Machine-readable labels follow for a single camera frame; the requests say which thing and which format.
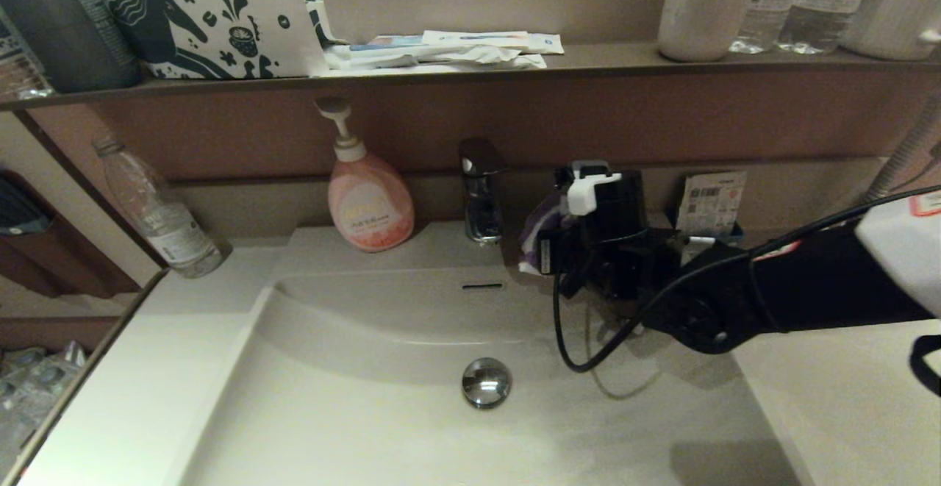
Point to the clear plastic water bottle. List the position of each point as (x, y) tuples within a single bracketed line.
[(763, 14), (169, 234), (822, 14)]

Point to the crumpled white plastic wrapper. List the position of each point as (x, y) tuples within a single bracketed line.
[(441, 58)]

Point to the white card with QR code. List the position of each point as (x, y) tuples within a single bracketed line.
[(709, 199)]

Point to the blue white folded packet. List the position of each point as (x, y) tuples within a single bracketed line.
[(317, 21)]

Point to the pink soap pump bottle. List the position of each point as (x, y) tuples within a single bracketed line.
[(371, 205)]

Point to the clear crumpled plastic bag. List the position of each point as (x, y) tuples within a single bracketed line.
[(29, 398)]

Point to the white cylindrical cup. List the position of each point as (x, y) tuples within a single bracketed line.
[(704, 6)]

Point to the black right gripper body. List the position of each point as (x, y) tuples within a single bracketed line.
[(610, 258)]

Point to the dark grey canister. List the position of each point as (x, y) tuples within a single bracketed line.
[(51, 23)]

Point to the clear jar with sachets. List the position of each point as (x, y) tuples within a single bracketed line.
[(20, 74)]

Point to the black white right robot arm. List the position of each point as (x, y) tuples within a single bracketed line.
[(809, 287)]

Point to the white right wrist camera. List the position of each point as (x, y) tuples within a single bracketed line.
[(588, 192)]

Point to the dark grey ribbed object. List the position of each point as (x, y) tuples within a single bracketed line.
[(18, 210)]

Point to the teal printed sachet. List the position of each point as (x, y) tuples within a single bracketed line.
[(382, 43)]

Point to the white toothbrush packet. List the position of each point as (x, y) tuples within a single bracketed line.
[(500, 40)]

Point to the white box with horse print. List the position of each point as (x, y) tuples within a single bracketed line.
[(220, 15)]

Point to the brown wall shelf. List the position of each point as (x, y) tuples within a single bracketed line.
[(625, 64)]

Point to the chrome lever faucet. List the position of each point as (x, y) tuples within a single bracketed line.
[(483, 203)]

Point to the purple white striped towel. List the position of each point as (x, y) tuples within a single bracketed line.
[(540, 225)]

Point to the chrome drain stopper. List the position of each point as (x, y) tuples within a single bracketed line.
[(486, 383)]

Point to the white ribbed kettle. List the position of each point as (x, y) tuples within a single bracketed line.
[(895, 6)]

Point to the dark blue small tray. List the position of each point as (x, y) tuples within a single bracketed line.
[(735, 234)]

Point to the white ceramic sink basin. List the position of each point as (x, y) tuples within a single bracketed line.
[(331, 398)]

